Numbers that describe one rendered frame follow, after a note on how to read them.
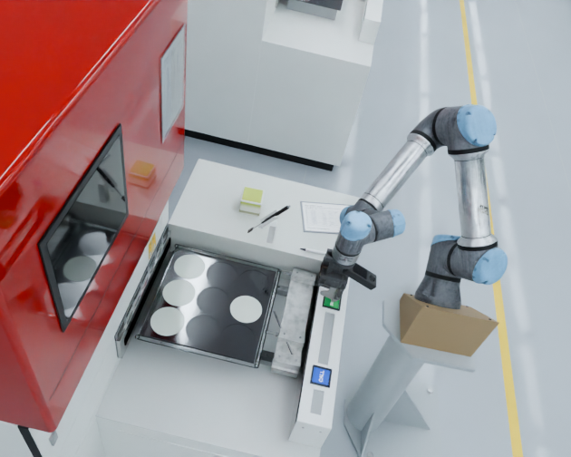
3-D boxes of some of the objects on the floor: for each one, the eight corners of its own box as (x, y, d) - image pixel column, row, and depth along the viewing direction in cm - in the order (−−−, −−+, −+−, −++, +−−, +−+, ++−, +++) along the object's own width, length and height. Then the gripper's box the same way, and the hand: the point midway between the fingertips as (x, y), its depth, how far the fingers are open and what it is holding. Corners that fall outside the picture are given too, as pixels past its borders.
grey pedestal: (436, 386, 260) (515, 289, 200) (442, 480, 230) (538, 398, 170) (334, 366, 259) (383, 262, 199) (328, 458, 229) (383, 368, 169)
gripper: (329, 240, 153) (314, 284, 168) (324, 264, 147) (310, 306, 162) (358, 247, 153) (340, 290, 168) (355, 271, 147) (337, 314, 162)
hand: (335, 298), depth 164 cm, fingers closed
